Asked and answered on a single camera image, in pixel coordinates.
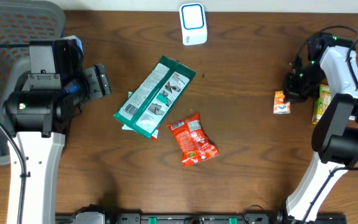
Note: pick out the grey plastic basket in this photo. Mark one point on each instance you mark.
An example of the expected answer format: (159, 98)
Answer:
(20, 23)

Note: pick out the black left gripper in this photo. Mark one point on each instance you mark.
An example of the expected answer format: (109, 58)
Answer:
(102, 86)

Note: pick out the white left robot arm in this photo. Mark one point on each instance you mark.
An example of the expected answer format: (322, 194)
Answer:
(38, 115)

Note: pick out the green tea carton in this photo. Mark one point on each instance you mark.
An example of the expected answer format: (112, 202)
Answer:
(321, 103)

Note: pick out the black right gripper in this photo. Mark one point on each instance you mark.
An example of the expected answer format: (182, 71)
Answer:
(293, 94)

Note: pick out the green white glove package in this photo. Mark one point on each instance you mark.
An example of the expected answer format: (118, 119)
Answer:
(161, 89)

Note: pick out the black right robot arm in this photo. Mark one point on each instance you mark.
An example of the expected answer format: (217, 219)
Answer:
(335, 137)

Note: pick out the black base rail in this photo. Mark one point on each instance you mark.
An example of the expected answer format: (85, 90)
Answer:
(96, 214)

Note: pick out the slim red snack packet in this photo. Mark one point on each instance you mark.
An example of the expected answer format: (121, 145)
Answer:
(154, 136)

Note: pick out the orange tissue pack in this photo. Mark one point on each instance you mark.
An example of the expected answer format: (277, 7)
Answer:
(280, 105)

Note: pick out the light green wipes pack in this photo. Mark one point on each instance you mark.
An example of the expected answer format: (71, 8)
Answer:
(132, 109)

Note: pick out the red chips bag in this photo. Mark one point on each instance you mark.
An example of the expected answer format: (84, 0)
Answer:
(192, 140)

